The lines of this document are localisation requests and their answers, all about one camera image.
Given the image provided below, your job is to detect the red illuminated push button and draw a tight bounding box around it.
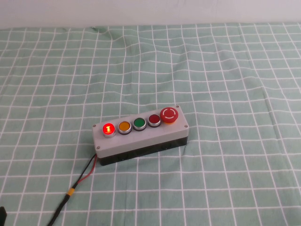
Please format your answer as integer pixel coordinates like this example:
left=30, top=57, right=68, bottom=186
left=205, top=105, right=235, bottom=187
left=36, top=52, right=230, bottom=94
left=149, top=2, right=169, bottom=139
left=103, top=122, right=117, bottom=139

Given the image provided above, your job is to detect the dark red push button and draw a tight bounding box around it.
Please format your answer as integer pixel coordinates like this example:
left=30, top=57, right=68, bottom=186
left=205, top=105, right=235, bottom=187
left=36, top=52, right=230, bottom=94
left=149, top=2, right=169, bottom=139
left=147, top=114, right=162, bottom=128

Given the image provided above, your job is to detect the red black power cable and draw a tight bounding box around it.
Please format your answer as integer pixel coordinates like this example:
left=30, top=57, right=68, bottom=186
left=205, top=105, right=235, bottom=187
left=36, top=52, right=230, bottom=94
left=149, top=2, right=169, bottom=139
left=46, top=153, right=97, bottom=226

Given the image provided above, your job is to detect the green push button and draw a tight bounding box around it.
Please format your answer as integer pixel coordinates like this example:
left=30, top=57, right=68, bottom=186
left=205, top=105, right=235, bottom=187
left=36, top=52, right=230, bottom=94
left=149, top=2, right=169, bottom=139
left=132, top=117, right=148, bottom=131

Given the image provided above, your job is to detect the green white checked tablecloth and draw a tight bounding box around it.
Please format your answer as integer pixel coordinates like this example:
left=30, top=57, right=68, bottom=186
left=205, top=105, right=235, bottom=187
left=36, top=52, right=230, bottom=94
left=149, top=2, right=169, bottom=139
left=0, top=22, right=301, bottom=226

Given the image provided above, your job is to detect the red mushroom emergency stop button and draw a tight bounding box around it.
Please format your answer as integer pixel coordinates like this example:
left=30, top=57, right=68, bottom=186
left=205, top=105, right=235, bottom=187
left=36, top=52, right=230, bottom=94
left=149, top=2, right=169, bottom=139
left=159, top=107, right=179, bottom=125

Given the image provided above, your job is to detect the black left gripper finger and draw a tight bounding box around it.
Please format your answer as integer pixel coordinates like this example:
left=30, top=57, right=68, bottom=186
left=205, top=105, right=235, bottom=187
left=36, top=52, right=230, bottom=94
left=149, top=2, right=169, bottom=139
left=0, top=206, right=8, bottom=226

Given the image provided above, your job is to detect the yellow push button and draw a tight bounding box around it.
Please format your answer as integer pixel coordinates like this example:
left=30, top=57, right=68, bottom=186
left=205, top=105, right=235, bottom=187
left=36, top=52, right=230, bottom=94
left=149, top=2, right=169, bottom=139
left=117, top=121, right=132, bottom=136

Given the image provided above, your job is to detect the grey black button box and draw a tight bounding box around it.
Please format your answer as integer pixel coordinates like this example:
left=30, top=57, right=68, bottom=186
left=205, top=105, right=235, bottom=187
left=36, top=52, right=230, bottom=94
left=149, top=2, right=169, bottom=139
left=91, top=105, right=190, bottom=167

